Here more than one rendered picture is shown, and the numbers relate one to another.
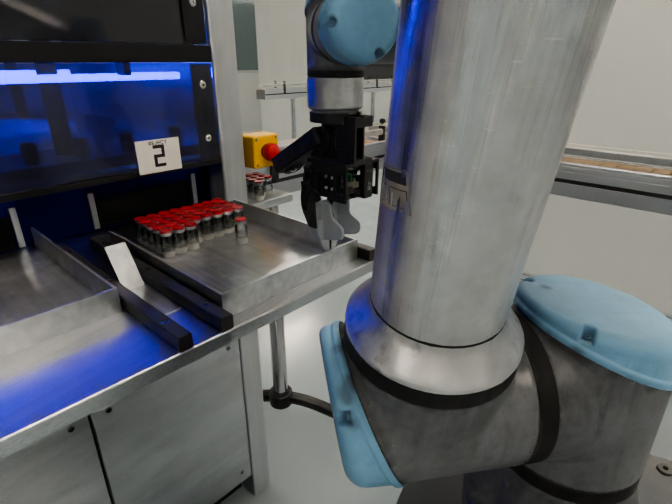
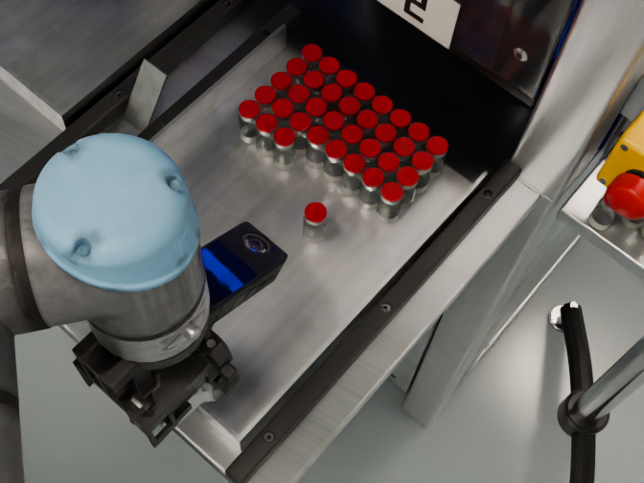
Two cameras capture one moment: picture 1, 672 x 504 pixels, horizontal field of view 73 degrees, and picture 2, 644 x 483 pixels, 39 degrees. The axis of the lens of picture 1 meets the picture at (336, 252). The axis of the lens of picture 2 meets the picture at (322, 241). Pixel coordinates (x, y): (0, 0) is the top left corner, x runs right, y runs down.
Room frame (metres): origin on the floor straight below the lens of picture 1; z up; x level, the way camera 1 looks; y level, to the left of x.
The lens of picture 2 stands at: (0.72, -0.21, 1.66)
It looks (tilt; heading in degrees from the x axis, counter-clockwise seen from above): 64 degrees down; 83
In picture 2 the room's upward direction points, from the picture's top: 5 degrees clockwise
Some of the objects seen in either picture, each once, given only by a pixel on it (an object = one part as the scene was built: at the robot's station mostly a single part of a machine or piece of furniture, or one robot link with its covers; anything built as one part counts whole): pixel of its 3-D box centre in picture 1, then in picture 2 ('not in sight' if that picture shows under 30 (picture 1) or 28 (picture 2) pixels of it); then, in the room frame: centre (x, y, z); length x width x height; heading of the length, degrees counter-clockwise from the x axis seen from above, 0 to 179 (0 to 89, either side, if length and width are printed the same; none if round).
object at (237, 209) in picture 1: (201, 228); (326, 153); (0.77, 0.24, 0.90); 0.18 x 0.02 x 0.05; 137
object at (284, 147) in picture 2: (191, 236); (284, 149); (0.73, 0.25, 0.90); 0.02 x 0.02 x 0.05
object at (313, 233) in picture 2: (241, 231); (314, 223); (0.76, 0.17, 0.90); 0.02 x 0.02 x 0.04
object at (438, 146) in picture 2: (182, 219); (371, 110); (0.81, 0.29, 0.90); 0.18 x 0.02 x 0.05; 137
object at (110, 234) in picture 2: (336, 30); (120, 241); (0.64, 0.00, 1.22); 0.09 x 0.08 x 0.11; 10
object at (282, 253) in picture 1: (230, 244); (264, 218); (0.71, 0.18, 0.90); 0.34 x 0.26 x 0.04; 47
